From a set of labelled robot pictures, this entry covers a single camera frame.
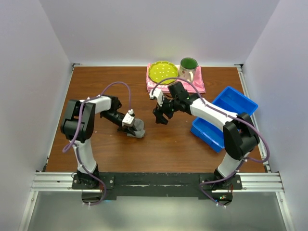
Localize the grey sock black stripes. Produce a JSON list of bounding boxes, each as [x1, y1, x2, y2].
[[127, 118, 145, 139]]

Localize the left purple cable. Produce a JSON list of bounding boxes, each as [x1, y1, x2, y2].
[[62, 81, 133, 209]]

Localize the aluminium frame rail front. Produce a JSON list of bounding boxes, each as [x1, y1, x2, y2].
[[19, 172, 102, 231]]

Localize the cream mug green inside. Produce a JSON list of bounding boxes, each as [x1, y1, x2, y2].
[[178, 57, 198, 83]]

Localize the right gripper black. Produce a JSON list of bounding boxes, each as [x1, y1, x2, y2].
[[153, 95, 179, 125]]

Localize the yellow-green dotted plate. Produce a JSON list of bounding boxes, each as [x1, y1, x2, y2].
[[148, 61, 178, 83]]

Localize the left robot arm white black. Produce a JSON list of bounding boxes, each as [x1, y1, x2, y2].
[[60, 95, 142, 189]]

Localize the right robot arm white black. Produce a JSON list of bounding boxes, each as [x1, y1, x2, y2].
[[149, 81, 259, 189]]

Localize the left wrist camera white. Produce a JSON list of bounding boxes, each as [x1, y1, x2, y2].
[[122, 109, 135, 127]]

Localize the purple cable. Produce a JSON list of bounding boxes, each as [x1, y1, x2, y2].
[[150, 77, 270, 209], [62, 81, 133, 209]]

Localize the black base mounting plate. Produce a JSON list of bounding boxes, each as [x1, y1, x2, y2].
[[71, 172, 243, 205]]

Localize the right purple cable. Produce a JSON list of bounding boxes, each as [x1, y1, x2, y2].
[[150, 77, 270, 209]]

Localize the blue plastic divided bin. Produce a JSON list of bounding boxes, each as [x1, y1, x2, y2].
[[190, 86, 258, 153]]

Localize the pink folded cloth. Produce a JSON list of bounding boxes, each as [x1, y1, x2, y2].
[[146, 63, 206, 94]]

